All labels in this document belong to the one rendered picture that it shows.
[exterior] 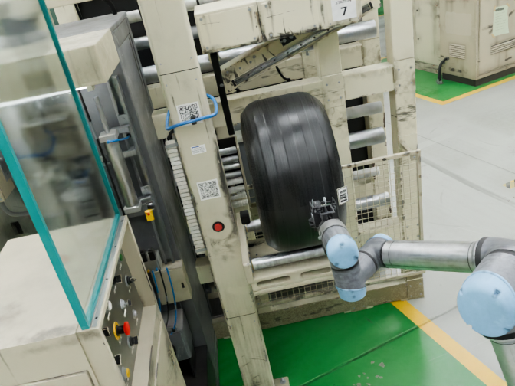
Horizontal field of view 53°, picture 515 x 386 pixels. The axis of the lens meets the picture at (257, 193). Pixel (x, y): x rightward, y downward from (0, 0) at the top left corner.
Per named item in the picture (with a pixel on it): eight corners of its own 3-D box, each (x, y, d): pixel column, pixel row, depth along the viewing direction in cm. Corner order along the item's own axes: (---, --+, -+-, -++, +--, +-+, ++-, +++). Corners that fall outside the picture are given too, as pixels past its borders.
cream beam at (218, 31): (203, 56, 189) (193, 14, 183) (202, 43, 212) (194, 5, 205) (364, 22, 190) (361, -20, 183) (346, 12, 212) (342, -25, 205)
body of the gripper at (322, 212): (332, 195, 151) (342, 210, 140) (336, 221, 154) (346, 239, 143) (307, 201, 151) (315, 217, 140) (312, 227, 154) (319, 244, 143)
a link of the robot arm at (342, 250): (334, 276, 129) (326, 247, 126) (325, 256, 139) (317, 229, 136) (364, 267, 129) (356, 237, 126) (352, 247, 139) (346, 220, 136)
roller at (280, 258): (249, 264, 192) (247, 256, 196) (251, 273, 195) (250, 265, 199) (340, 245, 193) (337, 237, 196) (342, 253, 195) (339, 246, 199)
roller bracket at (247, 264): (247, 286, 193) (242, 264, 188) (239, 230, 228) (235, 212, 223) (256, 283, 193) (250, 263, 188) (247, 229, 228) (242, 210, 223)
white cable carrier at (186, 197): (197, 254, 199) (164, 142, 177) (197, 247, 203) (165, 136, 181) (208, 252, 199) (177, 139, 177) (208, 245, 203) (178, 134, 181)
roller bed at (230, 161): (208, 215, 235) (193, 156, 221) (208, 201, 248) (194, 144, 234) (251, 206, 235) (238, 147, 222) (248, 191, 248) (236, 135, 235)
